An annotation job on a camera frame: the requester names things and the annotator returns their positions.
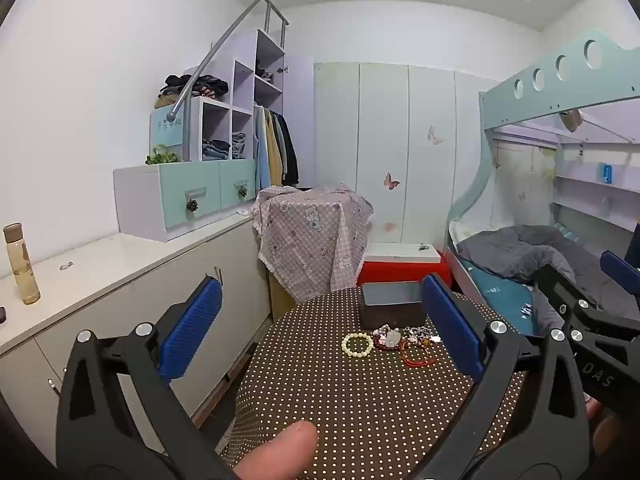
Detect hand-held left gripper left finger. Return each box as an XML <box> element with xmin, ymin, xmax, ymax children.
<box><xmin>55</xmin><ymin>275</ymin><xmax>236</xmax><ymax>480</ymax></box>

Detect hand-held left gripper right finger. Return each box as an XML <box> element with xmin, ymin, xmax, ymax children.
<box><xmin>420</xmin><ymin>272</ymin><xmax>591</xmax><ymax>480</ymax></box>

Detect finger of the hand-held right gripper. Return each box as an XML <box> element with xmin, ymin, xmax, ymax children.
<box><xmin>599</xmin><ymin>250</ymin><xmax>640</xmax><ymax>311</ymax></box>
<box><xmin>535</xmin><ymin>263</ymin><xmax>640</xmax><ymax>356</ymax></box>

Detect silver chain necklace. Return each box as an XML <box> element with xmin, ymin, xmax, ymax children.
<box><xmin>402</xmin><ymin>326</ymin><xmax>444</xmax><ymax>344</ymax></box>

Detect red string bracelet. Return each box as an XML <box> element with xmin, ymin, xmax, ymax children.
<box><xmin>400</xmin><ymin>340</ymin><xmax>437</xmax><ymax>368</ymax></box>

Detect metal tin box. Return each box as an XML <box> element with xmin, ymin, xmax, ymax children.
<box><xmin>357</xmin><ymin>281</ymin><xmax>427</xmax><ymax>331</ymax></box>

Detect dark red bead bracelet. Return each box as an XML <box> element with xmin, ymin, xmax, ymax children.
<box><xmin>374</xmin><ymin>325</ymin><xmax>407</xmax><ymax>352</ymax></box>

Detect cream bead bracelet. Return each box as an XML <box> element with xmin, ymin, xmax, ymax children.
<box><xmin>341</xmin><ymin>332</ymin><xmax>375</xmax><ymax>358</ymax></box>

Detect person's right hand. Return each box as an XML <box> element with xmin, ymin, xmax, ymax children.
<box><xmin>584</xmin><ymin>394</ymin><xmax>623</xmax><ymax>443</ymax></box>

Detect person's left hand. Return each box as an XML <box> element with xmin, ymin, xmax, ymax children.
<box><xmin>234</xmin><ymin>419</ymin><xmax>320</xmax><ymax>480</ymax></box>

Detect teal bedsheet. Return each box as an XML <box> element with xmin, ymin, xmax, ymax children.
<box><xmin>460</xmin><ymin>255</ymin><xmax>542</xmax><ymax>337</ymax></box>

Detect grey blanket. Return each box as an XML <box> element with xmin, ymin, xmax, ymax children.
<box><xmin>457</xmin><ymin>225</ymin><xmax>640</xmax><ymax>321</ymax></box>

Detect grey low cabinet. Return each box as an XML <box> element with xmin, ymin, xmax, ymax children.
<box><xmin>0</xmin><ymin>212</ymin><xmax>273</xmax><ymax>411</ymax></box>

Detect red ottoman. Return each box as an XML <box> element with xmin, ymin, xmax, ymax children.
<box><xmin>357</xmin><ymin>250</ymin><xmax>453</xmax><ymax>292</ymax></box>

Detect white board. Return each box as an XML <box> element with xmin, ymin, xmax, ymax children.
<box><xmin>366</xmin><ymin>242</ymin><xmax>442</xmax><ymax>262</ymax></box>

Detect round polka-dot table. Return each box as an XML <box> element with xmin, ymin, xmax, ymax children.
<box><xmin>220</xmin><ymin>287</ymin><xmax>531</xmax><ymax>480</ymax></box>

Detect large teal drawer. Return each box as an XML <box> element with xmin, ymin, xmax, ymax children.
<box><xmin>160</xmin><ymin>162</ymin><xmax>223</xmax><ymax>229</ymax></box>

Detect pink checked bear cloth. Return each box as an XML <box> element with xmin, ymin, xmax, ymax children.
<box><xmin>251</xmin><ymin>185</ymin><xmax>374</xmax><ymax>301</ymax></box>

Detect brown hanging object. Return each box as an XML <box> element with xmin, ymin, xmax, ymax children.
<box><xmin>559</xmin><ymin>109</ymin><xmax>585</xmax><ymax>133</ymax></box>

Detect small teal drawer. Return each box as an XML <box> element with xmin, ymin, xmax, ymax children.
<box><xmin>218</xmin><ymin>159</ymin><xmax>257</xmax><ymax>209</ymax></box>

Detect green plant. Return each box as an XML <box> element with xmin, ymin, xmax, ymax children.
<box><xmin>146</xmin><ymin>143</ymin><xmax>181</xmax><ymax>166</ymax></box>

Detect clear bottle brown cap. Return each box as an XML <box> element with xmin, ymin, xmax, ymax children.
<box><xmin>2</xmin><ymin>222</ymin><xmax>42</xmax><ymax>306</ymax></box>

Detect folded blue jeans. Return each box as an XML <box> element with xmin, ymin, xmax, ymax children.
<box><xmin>201</xmin><ymin>139</ymin><xmax>232</xmax><ymax>161</ymax></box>

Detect row of hanging clothes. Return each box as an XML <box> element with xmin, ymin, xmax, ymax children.
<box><xmin>253</xmin><ymin>105</ymin><xmax>300</xmax><ymax>193</ymax></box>

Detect white wardrobe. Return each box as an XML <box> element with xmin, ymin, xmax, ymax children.
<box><xmin>314</xmin><ymin>61</ymin><xmax>501</xmax><ymax>281</ymax></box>

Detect pile of dark clothes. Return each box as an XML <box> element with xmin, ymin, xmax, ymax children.
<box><xmin>159</xmin><ymin>74</ymin><xmax>230</xmax><ymax>101</ymax></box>

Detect lilac stair shelf cabinet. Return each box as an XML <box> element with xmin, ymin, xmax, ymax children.
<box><xmin>112</xmin><ymin>27</ymin><xmax>316</xmax><ymax>243</ymax></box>

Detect grey metal handrail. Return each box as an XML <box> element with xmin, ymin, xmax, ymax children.
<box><xmin>170</xmin><ymin>0</ymin><xmax>290</xmax><ymax>162</ymax></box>

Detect teal bunk bed frame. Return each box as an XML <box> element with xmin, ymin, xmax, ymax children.
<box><xmin>445</xmin><ymin>25</ymin><xmax>640</xmax><ymax>311</ymax></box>

